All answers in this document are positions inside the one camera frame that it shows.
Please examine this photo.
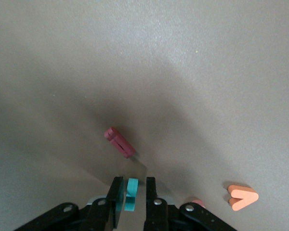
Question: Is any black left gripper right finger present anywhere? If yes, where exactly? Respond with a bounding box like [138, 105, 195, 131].
[144, 177, 170, 231]

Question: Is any pink letter y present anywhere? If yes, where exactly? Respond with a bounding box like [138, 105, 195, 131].
[185, 197, 207, 209]

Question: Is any brown paper table cover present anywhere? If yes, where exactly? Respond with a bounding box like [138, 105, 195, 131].
[0, 0, 289, 231]

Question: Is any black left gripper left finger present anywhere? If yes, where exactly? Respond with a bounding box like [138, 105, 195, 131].
[80, 177, 125, 231]

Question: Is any orange letter v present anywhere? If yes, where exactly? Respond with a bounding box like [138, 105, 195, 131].
[227, 184, 259, 212]

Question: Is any teal letter c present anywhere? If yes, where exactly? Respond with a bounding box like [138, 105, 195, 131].
[124, 178, 139, 212]

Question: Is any dark red letter l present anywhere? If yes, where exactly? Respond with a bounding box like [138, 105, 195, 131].
[104, 127, 136, 159]

